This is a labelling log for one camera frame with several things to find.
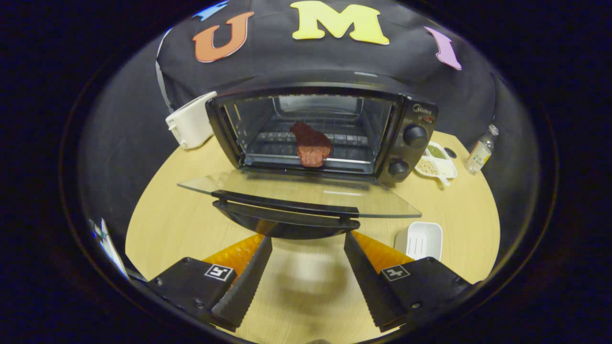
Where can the white divided plate of beans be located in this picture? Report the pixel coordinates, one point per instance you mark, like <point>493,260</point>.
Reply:
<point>442,166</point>

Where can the clear plastic bottle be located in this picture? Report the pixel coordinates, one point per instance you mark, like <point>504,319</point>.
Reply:
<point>480,153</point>

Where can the black toaster oven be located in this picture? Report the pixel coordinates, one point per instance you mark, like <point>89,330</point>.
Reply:
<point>423,122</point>

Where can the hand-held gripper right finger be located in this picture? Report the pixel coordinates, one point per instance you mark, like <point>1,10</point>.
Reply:
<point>370,286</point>

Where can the white rectangular tray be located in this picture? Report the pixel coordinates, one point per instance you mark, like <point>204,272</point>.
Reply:
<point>420,239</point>

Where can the red meat steak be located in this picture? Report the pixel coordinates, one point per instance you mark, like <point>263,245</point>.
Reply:
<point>311,143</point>

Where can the white toaster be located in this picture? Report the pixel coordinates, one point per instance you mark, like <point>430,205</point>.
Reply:
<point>191,122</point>

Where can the black table grommet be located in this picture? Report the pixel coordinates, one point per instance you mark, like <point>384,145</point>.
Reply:
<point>450,153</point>

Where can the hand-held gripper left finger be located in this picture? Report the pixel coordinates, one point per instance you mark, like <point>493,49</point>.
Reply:
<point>246,286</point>

